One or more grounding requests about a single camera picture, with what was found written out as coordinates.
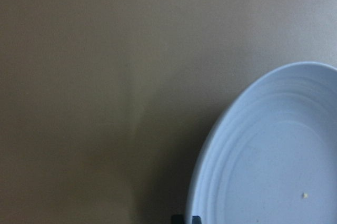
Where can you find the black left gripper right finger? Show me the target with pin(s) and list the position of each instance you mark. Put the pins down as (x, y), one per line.
(196, 220)

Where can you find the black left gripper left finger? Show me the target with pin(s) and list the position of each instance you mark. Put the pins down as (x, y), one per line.
(177, 219)

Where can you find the blue round plate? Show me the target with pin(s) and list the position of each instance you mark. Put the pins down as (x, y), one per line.
(271, 156)

